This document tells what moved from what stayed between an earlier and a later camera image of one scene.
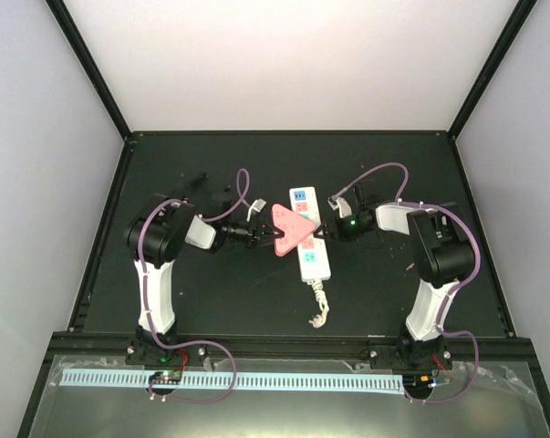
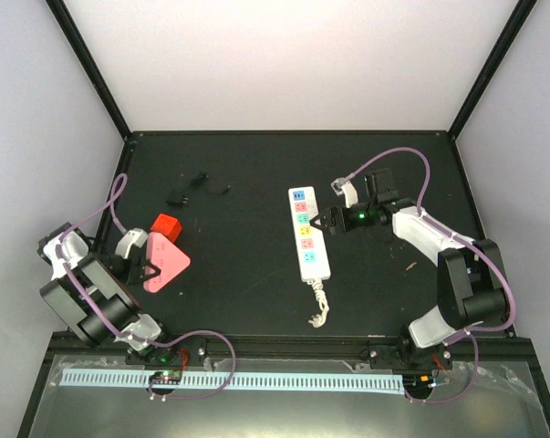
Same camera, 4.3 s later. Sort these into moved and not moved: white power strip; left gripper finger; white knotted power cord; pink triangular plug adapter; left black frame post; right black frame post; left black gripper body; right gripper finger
Moved: right gripper finger; left gripper finger; left black gripper body; pink triangular plug adapter
Not moved: white power strip; left black frame post; white knotted power cord; right black frame post
